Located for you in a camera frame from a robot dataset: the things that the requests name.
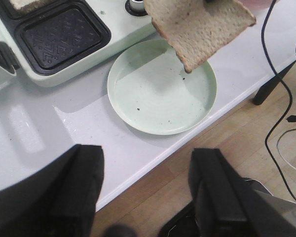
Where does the black table leg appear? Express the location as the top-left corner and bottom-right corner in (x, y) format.
(252, 61), (296, 106)

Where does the mint green round plate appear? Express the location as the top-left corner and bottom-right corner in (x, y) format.
(107, 39), (217, 135)

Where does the pink plastic bowl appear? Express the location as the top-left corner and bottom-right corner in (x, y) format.
(240, 0), (273, 10)

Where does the mint green breakfast maker base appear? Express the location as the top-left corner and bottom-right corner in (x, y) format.
(0, 0), (155, 87)

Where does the bread slice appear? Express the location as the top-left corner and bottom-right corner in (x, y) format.
(9, 0), (51, 13)
(144, 0), (256, 73)

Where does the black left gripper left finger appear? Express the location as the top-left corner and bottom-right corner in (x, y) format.
(0, 145), (104, 237)

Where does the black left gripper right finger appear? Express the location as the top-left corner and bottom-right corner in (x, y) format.
(158, 148), (296, 237)

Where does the black cable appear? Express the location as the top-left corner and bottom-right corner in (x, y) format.
(261, 0), (296, 207)

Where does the left silver control knob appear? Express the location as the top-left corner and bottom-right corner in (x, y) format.
(125, 0), (147, 17)

